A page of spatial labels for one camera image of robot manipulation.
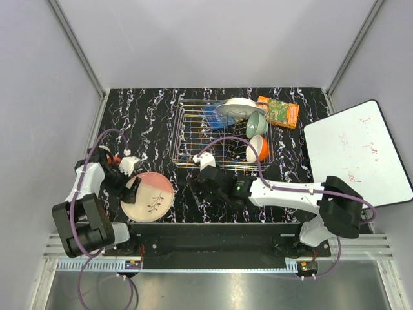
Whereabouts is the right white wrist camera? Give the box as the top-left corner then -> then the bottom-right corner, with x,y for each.
192,152 -> 216,171

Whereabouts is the metal wire dish rack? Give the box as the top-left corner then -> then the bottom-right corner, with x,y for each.
170,99 -> 274,171

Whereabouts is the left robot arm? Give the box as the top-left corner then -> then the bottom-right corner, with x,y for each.
52,146 -> 141,258

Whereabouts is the green ceramic bowl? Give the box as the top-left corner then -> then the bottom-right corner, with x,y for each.
246,112 -> 268,139

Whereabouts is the orange bowl white inside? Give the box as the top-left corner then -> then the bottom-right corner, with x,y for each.
246,135 -> 269,163

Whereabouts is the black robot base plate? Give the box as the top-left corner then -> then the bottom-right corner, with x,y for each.
86,223 -> 347,273

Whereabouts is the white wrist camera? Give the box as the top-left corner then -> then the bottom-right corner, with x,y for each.
192,152 -> 216,171
119,156 -> 141,176

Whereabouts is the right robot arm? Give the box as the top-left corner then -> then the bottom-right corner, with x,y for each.
188,165 -> 362,256

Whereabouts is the orange mug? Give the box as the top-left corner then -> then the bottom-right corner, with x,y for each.
99,145 -> 121,166

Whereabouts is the orange green book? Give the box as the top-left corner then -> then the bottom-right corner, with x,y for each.
257,96 -> 299,129

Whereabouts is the blue landscape book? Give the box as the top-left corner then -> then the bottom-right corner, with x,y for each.
201,103 -> 237,130

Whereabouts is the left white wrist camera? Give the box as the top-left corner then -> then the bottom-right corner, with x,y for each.
119,156 -> 141,176

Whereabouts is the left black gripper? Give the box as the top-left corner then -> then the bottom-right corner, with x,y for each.
101,163 -> 141,203

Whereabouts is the white paper plate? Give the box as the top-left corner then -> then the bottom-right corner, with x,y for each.
216,98 -> 266,119

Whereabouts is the pink cream floral plate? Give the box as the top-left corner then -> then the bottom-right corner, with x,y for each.
120,172 -> 174,223

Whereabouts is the white whiteboard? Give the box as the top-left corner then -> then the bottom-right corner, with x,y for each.
304,100 -> 412,207

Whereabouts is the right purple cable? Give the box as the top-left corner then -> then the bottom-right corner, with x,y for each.
196,136 -> 378,280

